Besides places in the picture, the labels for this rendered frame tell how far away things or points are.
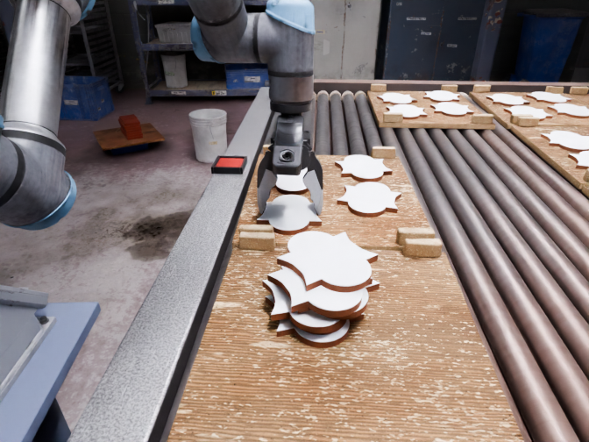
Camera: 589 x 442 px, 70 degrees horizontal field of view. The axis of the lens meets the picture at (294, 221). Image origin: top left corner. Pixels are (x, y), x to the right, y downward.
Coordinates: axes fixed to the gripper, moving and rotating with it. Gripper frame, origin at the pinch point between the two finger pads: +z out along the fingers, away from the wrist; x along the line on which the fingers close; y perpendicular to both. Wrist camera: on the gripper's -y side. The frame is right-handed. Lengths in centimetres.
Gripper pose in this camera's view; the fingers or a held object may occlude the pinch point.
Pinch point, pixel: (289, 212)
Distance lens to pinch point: 79.4
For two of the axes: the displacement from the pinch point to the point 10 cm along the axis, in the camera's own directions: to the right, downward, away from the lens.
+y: 0.4, -4.5, 8.9
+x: -10.0, -0.2, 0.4
